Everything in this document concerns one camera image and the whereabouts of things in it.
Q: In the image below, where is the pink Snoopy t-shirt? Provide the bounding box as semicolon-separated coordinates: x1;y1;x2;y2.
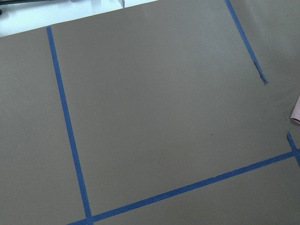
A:
290;96;300;124

